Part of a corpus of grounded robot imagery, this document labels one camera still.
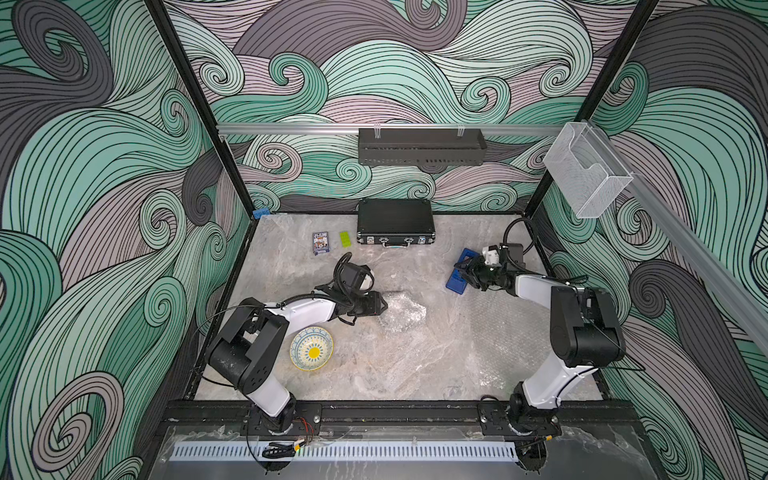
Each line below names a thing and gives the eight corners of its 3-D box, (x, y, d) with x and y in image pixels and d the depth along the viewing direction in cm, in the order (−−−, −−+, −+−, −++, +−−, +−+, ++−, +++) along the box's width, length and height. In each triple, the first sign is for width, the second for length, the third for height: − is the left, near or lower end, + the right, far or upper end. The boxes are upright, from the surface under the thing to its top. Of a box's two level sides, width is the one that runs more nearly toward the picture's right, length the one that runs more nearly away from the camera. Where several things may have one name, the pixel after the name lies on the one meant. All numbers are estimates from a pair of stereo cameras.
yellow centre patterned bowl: (291, 371, 83) (286, 365, 79) (298, 333, 90) (294, 326, 86) (332, 371, 83) (330, 365, 79) (336, 333, 90) (334, 326, 86)
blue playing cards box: (313, 255, 110) (312, 252, 108) (312, 236, 116) (311, 232, 114) (330, 253, 110) (330, 249, 109) (328, 234, 117) (327, 230, 115)
